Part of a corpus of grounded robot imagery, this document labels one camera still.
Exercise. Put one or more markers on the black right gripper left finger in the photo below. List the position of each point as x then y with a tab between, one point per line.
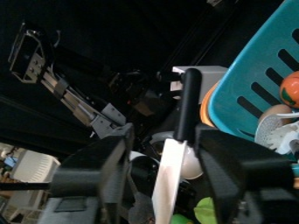
98	172

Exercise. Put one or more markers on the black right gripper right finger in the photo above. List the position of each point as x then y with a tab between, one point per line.
248	186

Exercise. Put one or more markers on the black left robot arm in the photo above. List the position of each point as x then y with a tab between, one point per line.
74	102

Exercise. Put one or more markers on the black toy frying pan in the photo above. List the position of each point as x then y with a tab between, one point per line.
144	175

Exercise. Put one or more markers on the white background cabinet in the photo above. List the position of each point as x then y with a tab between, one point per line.
35	175

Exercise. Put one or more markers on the white round toy ladle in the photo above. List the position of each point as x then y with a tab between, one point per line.
191	166

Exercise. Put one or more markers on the grey toy appliance box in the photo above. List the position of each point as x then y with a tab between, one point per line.
212	78

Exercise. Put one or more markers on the white slotted toy spatula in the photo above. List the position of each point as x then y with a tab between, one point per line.
268	129

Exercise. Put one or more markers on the green yellow toy vegetable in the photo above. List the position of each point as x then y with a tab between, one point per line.
180	219

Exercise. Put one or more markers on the beige toy egg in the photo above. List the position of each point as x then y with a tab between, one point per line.
275	110

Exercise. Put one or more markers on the orange toy tomato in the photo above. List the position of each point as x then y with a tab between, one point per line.
290	89

